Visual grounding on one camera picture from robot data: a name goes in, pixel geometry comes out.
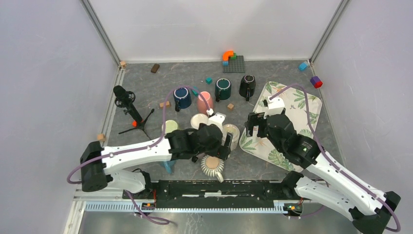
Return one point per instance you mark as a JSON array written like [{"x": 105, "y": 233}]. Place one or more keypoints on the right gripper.
[{"x": 255, "y": 119}]

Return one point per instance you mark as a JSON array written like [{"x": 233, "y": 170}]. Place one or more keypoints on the light blue block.
[{"x": 303, "y": 66}]

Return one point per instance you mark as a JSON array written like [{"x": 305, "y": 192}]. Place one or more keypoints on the orange curved lego piece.
[{"x": 227, "y": 55}]

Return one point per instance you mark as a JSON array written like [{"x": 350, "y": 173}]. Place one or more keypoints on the wooden cube by rail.
[{"x": 101, "y": 137}]

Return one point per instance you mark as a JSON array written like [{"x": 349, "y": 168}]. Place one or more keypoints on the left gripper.
[{"x": 221, "y": 151}]

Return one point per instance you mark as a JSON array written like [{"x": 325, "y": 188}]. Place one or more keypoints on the navy blue mug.
[{"x": 182, "y": 98}]

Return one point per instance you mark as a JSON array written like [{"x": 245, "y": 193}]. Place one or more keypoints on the brown block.
[{"x": 155, "y": 68}]

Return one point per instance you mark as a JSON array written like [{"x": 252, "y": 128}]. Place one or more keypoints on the purple and red block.
[{"x": 316, "y": 82}]

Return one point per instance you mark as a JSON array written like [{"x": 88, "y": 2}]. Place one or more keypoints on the grey lego baseplate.
[{"x": 235, "y": 66}]

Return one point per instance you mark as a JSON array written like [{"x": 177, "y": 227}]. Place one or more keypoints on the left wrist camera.
[{"x": 215, "y": 118}]

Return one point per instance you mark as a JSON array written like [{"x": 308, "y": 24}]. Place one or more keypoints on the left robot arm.
[{"x": 106, "y": 166}]

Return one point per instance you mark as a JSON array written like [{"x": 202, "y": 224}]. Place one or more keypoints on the floral leaf tray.
[{"x": 294, "y": 102}]

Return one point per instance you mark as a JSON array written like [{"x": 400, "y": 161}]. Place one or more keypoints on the cream white mug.
[{"x": 198, "y": 119}]

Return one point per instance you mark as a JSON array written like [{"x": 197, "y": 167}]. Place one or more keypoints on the teal cube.
[{"x": 209, "y": 80}]

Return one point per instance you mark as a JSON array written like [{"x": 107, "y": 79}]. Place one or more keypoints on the teal block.
[{"x": 195, "y": 93}]

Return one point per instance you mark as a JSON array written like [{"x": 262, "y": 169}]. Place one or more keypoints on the dark green mug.
[{"x": 222, "y": 89}]

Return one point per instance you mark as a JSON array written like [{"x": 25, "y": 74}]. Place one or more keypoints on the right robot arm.
[{"x": 370, "y": 210}]

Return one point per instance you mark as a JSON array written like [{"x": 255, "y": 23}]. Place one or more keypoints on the light green mug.
[{"x": 170, "y": 126}]

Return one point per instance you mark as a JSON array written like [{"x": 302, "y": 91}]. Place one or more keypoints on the light blue mug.
[{"x": 168, "y": 165}]

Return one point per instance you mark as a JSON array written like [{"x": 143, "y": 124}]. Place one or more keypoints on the wooden block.
[{"x": 164, "y": 104}]

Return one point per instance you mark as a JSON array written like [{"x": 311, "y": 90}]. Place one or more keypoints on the white floral mug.
[{"x": 230, "y": 128}]

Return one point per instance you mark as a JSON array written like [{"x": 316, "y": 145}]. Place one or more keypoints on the white ribbed mug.
[{"x": 213, "y": 167}]

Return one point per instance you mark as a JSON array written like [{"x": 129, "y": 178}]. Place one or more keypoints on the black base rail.
[{"x": 213, "y": 194}]

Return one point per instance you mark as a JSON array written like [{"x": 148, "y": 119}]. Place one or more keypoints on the black mug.
[{"x": 247, "y": 86}]

